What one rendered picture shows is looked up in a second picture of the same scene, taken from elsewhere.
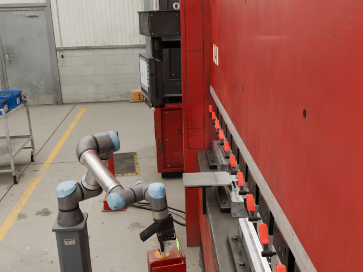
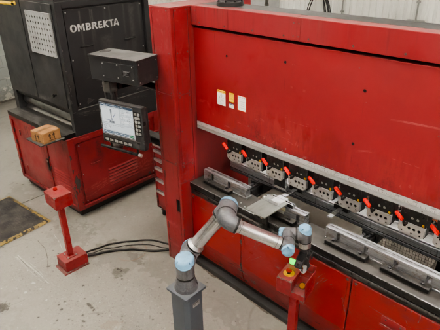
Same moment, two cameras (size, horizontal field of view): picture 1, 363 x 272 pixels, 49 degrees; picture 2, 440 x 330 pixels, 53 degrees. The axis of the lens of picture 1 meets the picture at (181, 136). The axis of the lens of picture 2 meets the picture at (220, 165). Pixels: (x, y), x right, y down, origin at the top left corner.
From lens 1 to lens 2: 2.14 m
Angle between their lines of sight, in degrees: 41
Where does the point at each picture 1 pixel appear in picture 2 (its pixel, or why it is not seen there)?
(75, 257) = (199, 314)
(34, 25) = not seen: outside the picture
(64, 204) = (190, 274)
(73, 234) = (198, 296)
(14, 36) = not seen: outside the picture
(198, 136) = (190, 169)
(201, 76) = (190, 115)
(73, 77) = not seen: outside the picture
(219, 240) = (321, 245)
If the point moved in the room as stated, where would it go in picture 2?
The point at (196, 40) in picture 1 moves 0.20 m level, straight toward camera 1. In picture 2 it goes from (186, 84) to (202, 90)
